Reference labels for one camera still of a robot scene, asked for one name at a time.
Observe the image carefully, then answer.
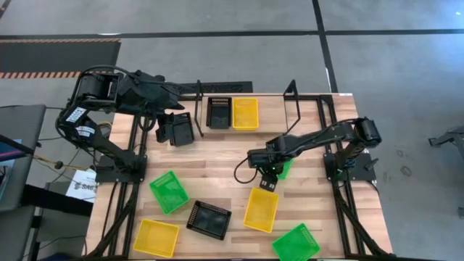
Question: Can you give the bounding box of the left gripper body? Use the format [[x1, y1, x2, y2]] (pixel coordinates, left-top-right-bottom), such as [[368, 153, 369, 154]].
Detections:
[[146, 86, 186, 123]]

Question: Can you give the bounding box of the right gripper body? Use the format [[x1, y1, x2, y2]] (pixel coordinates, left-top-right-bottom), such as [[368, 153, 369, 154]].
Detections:
[[248, 147, 289, 181]]

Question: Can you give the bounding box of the black slotted plastic basket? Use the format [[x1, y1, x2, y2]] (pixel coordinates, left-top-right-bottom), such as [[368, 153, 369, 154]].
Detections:
[[186, 199, 233, 241], [205, 96, 233, 130], [167, 111, 196, 148]]

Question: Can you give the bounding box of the green slotted plastic basket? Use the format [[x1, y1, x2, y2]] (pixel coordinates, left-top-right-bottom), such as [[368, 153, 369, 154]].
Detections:
[[149, 170, 191, 215], [271, 222, 322, 261], [276, 158, 294, 181]]

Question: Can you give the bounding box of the yellow slotted plastic basket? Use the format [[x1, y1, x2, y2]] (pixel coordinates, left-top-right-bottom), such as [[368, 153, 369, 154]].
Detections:
[[231, 97, 260, 131], [133, 218, 181, 259], [242, 186, 281, 234]]

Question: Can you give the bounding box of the black perforated floor strip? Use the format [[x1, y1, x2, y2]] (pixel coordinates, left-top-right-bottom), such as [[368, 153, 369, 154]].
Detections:
[[173, 80, 254, 94]]

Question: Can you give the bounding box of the white printed paper sheet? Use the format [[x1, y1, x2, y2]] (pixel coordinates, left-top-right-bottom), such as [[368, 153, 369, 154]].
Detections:
[[65, 168, 98, 204]]

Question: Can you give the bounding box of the black orange-striped floor mat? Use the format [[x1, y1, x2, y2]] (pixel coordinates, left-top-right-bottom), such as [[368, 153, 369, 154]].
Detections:
[[0, 38, 123, 80]]

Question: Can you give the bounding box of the dark furniture bar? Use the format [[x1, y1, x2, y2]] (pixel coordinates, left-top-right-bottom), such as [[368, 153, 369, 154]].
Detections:
[[20, 183, 94, 218]]

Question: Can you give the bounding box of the grey desk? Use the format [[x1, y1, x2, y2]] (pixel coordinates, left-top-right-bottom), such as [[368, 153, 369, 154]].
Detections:
[[0, 104, 47, 213]]

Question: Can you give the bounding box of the grey furniture surface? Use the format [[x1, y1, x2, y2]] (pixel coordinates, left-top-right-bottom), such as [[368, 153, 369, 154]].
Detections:
[[0, 204, 37, 261]]

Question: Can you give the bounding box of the grey tripod leg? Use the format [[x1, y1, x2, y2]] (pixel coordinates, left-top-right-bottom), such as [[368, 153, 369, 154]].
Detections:
[[427, 125, 464, 160]]

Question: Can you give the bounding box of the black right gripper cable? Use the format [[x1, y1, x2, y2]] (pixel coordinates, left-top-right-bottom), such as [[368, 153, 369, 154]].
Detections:
[[233, 156, 262, 185]]

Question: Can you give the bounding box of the wooden shelf with black frame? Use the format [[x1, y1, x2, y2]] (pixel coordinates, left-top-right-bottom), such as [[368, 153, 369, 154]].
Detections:
[[193, 78, 302, 138]]

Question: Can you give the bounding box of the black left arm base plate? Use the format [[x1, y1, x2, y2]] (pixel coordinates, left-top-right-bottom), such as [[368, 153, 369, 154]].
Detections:
[[94, 154, 148, 184]]

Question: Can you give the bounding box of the black aluminium table frame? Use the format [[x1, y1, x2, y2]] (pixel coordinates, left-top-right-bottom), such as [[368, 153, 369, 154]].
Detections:
[[85, 93, 396, 260]]

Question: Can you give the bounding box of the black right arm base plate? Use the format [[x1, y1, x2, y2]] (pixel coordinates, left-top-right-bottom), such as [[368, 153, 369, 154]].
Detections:
[[323, 152, 378, 182]]

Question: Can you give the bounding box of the yellow floor cable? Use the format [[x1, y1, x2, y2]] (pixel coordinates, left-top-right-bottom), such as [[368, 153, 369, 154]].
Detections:
[[32, 154, 94, 172]]

